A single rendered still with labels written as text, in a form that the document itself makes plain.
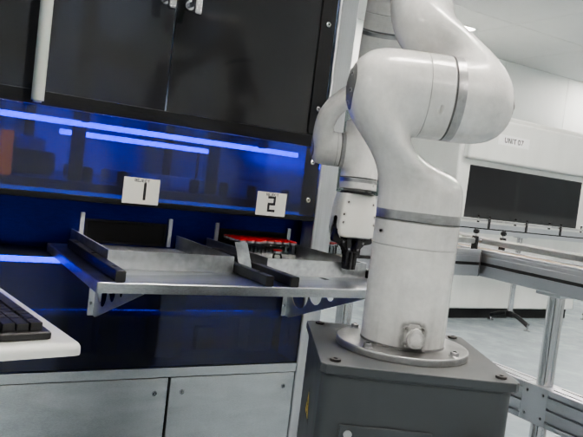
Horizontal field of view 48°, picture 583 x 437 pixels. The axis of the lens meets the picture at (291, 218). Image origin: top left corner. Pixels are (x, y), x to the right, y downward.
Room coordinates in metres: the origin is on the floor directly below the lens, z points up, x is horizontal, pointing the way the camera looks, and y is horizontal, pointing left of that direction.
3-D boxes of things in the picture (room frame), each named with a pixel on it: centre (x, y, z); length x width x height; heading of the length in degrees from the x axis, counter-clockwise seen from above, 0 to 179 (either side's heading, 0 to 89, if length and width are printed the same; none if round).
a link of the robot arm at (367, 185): (1.48, -0.14, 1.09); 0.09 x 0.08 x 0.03; 120
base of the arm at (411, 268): (0.95, -0.18, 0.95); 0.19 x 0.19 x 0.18
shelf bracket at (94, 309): (1.32, 0.33, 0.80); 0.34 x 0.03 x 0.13; 30
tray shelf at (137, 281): (1.46, 0.12, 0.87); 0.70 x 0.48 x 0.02; 120
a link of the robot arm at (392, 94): (0.94, -0.15, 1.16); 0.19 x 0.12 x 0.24; 94
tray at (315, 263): (1.60, 0.01, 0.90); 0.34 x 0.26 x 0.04; 30
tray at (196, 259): (1.43, 0.30, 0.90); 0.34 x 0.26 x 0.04; 30
